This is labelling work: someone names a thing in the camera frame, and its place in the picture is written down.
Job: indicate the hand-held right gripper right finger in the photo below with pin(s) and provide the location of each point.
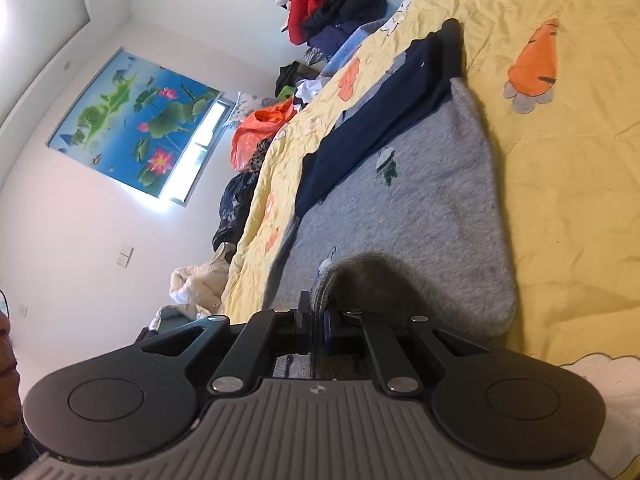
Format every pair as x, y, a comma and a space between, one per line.
328, 331

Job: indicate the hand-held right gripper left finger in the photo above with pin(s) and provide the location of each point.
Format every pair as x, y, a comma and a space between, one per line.
310, 330

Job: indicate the grey sweater with navy sleeves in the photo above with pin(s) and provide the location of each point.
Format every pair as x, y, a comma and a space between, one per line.
425, 185

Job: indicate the dark patterned clothes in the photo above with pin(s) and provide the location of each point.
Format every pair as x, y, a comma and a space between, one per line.
235, 210

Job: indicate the cream padded jacket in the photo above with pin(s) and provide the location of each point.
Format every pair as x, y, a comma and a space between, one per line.
200, 280

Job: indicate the leopard print cloth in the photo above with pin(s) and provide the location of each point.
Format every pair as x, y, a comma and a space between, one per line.
257, 157

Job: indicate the orange plastic bag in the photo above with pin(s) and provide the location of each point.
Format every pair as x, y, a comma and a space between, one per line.
255, 130

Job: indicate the window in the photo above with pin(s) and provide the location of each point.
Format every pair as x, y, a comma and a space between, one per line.
200, 150

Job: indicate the floral pillow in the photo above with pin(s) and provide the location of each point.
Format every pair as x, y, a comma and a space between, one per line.
242, 107

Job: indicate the white crumpled cloth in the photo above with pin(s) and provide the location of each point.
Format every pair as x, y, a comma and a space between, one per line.
307, 91

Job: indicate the dark olive cloth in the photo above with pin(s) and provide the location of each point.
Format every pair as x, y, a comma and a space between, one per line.
292, 77

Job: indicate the lotus print window blind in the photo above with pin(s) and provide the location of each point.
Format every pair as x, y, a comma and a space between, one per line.
135, 115

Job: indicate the light blue cloth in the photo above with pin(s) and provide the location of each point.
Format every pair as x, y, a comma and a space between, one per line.
350, 47

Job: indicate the yellow carrot print bedspread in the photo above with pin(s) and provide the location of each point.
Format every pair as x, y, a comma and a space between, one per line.
575, 185

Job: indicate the navy blue garment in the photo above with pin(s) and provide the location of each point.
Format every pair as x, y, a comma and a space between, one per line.
327, 37

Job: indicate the person's face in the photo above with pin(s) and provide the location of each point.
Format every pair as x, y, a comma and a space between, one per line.
7, 370

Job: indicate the black padded garment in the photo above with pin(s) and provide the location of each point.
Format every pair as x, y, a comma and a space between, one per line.
350, 10

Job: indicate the white wall switch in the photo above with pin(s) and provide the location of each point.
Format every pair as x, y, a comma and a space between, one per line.
125, 255

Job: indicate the white wall socket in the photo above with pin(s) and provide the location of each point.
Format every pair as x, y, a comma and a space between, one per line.
22, 310

